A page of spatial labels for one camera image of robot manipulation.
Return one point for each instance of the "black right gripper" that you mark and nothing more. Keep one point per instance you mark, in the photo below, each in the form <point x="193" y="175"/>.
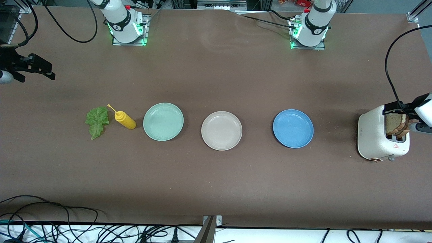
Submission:
<point x="10" y="62"/>

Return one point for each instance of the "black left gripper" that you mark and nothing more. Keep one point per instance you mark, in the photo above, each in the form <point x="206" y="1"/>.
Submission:
<point x="407" y="106"/>

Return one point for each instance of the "green lettuce leaf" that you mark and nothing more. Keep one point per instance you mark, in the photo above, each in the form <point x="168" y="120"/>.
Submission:
<point x="97" y="121"/>

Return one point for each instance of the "yellow mustard squeeze bottle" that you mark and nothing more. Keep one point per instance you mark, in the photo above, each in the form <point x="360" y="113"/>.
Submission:
<point x="125" y="120"/>

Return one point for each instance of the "blue round plate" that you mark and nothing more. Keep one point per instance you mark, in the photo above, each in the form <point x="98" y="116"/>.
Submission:
<point x="293" y="128"/>

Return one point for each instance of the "green round plate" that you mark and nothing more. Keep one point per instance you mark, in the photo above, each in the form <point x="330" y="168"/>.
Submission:
<point x="163" y="122"/>

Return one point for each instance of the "beige round plate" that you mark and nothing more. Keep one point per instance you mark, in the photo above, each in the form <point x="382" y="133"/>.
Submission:
<point x="221" y="131"/>

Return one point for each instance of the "white two-slot toaster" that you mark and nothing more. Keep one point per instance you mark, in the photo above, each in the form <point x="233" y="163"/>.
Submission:
<point x="371" y="138"/>

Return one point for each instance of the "grey power strip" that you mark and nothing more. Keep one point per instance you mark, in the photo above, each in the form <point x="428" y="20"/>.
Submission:
<point x="221" y="4"/>

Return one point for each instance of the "black power plug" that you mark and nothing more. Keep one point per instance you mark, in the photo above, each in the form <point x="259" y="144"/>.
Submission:
<point x="174" y="235"/>

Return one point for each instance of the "aluminium frame profile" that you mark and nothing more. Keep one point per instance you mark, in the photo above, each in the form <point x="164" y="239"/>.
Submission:
<point x="416" y="13"/>

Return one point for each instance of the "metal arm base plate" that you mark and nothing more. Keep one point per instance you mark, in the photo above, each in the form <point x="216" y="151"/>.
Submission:
<point x="308" y="48"/>
<point x="145" y="33"/>

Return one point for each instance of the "metal table bracket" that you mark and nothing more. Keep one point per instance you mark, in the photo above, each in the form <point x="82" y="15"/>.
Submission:
<point x="209" y="233"/>

